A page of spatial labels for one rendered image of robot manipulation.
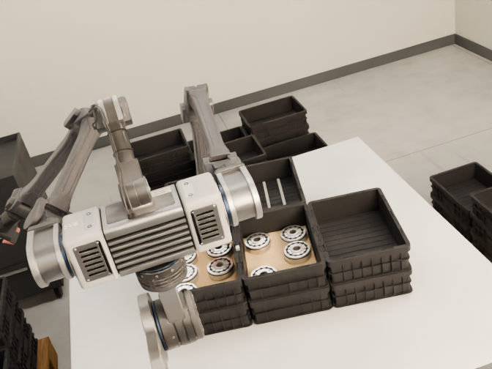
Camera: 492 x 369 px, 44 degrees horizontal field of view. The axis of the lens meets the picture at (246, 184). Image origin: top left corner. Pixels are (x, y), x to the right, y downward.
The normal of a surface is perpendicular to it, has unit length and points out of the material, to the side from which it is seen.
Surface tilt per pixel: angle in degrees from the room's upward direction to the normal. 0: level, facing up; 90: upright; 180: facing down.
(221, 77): 90
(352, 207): 90
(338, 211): 90
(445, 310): 0
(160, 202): 0
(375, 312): 0
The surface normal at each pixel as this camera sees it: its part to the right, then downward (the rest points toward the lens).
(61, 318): -0.19, -0.84
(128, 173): 0.04, -0.28
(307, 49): 0.26, 0.46
